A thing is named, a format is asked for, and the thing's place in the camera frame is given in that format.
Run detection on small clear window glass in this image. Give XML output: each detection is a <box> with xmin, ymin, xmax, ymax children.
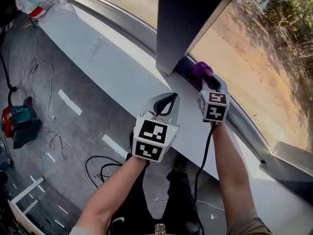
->
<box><xmin>188</xmin><ymin>0</ymin><xmax>313</xmax><ymax>154</ymax></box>

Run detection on purple cloth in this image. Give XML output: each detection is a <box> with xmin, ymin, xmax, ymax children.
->
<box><xmin>190</xmin><ymin>61</ymin><xmax>213</xmax><ymax>83</ymax></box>

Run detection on black trousers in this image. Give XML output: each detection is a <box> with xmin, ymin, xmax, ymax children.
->
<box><xmin>107</xmin><ymin>153</ymin><xmax>203</xmax><ymax>235</ymax></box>

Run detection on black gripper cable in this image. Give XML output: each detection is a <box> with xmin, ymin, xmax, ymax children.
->
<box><xmin>193</xmin><ymin>121</ymin><xmax>218</xmax><ymax>235</ymax></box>
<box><xmin>85</xmin><ymin>155</ymin><xmax>123</xmax><ymax>188</ymax></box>

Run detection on red power tool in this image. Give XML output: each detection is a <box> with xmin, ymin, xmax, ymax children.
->
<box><xmin>1</xmin><ymin>96</ymin><xmax>42</xmax><ymax>149</ymax></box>

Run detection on white table frame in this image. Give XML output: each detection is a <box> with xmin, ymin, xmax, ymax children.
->
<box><xmin>7</xmin><ymin>177</ymin><xmax>46</xmax><ymax>235</ymax></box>

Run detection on grey shirt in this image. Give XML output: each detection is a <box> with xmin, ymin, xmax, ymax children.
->
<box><xmin>68</xmin><ymin>208</ymin><xmax>272</xmax><ymax>235</ymax></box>

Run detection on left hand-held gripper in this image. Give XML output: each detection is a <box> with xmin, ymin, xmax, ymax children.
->
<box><xmin>132</xmin><ymin>93</ymin><xmax>181</xmax><ymax>163</ymax></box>

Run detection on person's right forearm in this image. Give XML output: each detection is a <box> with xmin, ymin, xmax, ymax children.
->
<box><xmin>212</xmin><ymin>122</ymin><xmax>257</xmax><ymax>230</ymax></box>

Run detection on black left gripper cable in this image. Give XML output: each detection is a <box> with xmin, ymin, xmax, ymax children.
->
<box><xmin>85</xmin><ymin>155</ymin><xmax>123</xmax><ymax>188</ymax></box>

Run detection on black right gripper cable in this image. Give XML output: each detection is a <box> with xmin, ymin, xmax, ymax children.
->
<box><xmin>193</xmin><ymin>121</ymin><xmax>218</xmax><ymax>235</ymax></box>

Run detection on black right shoe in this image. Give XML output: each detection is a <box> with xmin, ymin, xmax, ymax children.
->
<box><xmin>172</xmin><ymin>154</ymin><xmax>189</xmax><ymax>173</ymax></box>

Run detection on white window sill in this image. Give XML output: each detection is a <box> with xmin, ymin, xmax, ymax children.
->
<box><xmin>39</xmin><ymin>2</ymin><xmax>313</xmax><ymax>205</ymax></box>

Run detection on white floor cable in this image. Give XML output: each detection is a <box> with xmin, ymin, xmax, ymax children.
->
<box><xmin>23</xmin><ymin>37</ymin><xmax>98</xmax><ymax>189</ymax></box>

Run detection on bundle of wooden sticks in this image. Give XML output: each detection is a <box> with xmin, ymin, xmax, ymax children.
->
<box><xmin>21</xmin><ymin>17</ymin><xmax>40</xmax><ymax>30</ymax></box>

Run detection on black hose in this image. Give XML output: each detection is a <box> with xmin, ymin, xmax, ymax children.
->
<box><xmin>0</xmin><ymin>30</ymin><xmax>18</xmax><ymax>107</ymax></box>

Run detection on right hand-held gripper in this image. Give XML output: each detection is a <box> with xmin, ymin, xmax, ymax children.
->
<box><xmin>198</xmin><ymin>73</ymin><xmax>230</xmax><ymax>122</ymax></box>

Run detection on person's left forearm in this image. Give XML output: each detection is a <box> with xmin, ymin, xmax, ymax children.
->
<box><xmin>75</xmin><ymin>155</ymin><xmax>147</xmax><ymax>230</ymax></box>

